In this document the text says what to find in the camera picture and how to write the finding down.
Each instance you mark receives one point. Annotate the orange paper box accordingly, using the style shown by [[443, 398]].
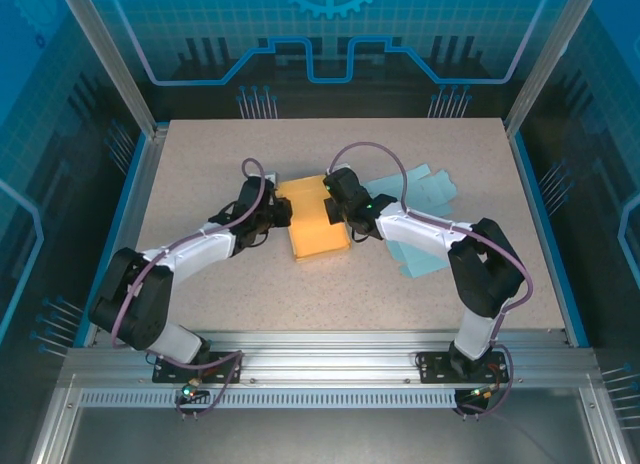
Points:
[[315, 229]]

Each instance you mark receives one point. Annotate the light blue paper box sheet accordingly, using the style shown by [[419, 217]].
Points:
[[435, 189]]

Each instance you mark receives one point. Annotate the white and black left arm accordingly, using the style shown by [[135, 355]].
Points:
[[195, 249]]

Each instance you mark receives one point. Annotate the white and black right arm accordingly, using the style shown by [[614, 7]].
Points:
[[415, 229]]

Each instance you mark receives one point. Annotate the blue panel with gear print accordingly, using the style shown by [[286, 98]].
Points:
[[325, 34]]

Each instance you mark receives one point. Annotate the power connector with green light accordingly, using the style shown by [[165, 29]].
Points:
[[482, 393], [189, 391]]

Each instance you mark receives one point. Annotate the blue panel with grid print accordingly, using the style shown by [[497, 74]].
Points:
[[600, 159], [40, 134]]

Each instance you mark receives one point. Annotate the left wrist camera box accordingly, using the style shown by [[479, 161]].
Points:
[[272, 178]]

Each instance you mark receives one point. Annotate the long aluminium mounting rail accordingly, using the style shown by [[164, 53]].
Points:
[[330, 356]]

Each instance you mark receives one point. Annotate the blue-edged aluminium side rail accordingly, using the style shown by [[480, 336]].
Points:
[[545, 234], [127, 234]]

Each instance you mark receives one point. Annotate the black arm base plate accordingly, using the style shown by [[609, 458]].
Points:
[[167, 374], [430, 369]]

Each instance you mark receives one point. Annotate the aluminium frame post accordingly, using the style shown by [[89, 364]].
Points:
[[111, 59], [550, 59]]

